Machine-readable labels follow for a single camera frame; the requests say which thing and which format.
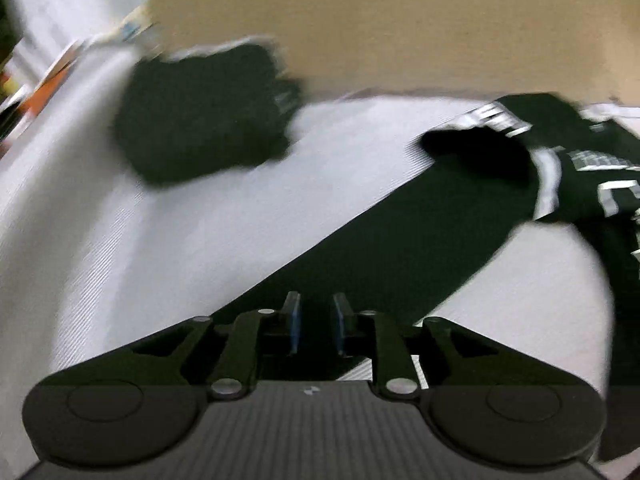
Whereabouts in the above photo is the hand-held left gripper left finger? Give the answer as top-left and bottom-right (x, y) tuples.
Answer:
(65, 291), (303, 401)

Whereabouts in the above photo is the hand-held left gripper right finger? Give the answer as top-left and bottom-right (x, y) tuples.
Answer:
(332, 292), (566, 401)

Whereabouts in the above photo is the black printed t-shirt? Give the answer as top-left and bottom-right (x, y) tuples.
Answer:
(210, 92), (640, 466)

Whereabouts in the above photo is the black and grey garment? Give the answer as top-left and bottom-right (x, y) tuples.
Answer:
(112, 35), (306, 186)

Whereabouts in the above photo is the tan woven mattress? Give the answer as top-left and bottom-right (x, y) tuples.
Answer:
(135, 0), (640, 111)

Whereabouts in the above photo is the orange box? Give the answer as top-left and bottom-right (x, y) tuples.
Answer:
(22, 42), (83, 126)

